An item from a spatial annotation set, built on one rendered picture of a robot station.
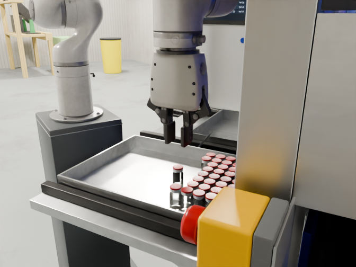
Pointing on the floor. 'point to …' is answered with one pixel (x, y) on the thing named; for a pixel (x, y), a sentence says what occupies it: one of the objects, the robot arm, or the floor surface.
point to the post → (274, 95)
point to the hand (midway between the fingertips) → (178, 133)
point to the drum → (111, 54)
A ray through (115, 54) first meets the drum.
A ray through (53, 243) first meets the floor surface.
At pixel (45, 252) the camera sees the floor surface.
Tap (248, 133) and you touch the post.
